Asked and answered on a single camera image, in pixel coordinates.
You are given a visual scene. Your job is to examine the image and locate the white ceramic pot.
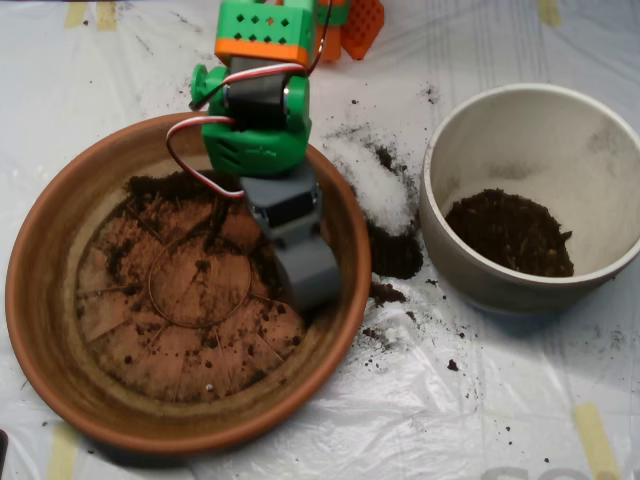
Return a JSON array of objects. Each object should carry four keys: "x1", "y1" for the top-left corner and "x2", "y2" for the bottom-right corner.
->
[{"x1": 418, "y1": 82, "x2": 640, "y2": 316}]

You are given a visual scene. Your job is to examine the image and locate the terracotta saucer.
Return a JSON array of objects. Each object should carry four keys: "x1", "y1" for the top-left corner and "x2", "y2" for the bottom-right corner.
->
[{"x1": 4, "y1": 110, "x2": 372, "y2": 456}]

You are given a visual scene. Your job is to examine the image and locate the orange robot base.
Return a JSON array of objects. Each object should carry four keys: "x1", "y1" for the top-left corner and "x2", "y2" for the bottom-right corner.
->
[{"x1": 317, "y1": 0, "x2": 386, "y2": 63}]

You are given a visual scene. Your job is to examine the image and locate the red white servo cable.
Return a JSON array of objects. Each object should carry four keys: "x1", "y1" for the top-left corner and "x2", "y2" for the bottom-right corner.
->
[{"x1": 165, "y1": 0, "x2": 335, "y2": 200}]

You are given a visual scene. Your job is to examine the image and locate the dark soil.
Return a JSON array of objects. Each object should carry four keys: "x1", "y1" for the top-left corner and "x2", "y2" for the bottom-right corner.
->
[
  {"x1": 107, "y1": 169, "x2": 321, "y2": 321},
  {"x1": 444, "y1": 187, "x2": 576, "y2": 279}
]

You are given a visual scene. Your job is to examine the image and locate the clear plastic sheet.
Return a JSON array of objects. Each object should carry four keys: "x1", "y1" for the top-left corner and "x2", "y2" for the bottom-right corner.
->
[{"x1": 0, "y1": 0, "x2": 640, "y2": 480}]

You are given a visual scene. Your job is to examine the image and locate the beige masking tape strip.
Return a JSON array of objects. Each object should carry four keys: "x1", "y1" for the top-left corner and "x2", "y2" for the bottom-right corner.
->
[
  {"x1": 573, "y1": 402, "x2": 622, "y2": 480},
  {"x1": 46, "y1": 423, "x2": 80, "y2": 480},
  {"x1": 64, "y1": 0, "x2": 87, "y2": 30},
  {"x1": 96, "y1": 0, "x2": 118, "y2": 32},
  {"x1": 538, "y1": 0, "x2": 562, "y2": 27}
]

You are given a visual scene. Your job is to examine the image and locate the spilled soil heap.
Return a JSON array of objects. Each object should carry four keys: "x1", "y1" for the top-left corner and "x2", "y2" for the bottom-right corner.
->
[{"x1": 322, "y1": 124, "x2": 426, "y2": 307}]

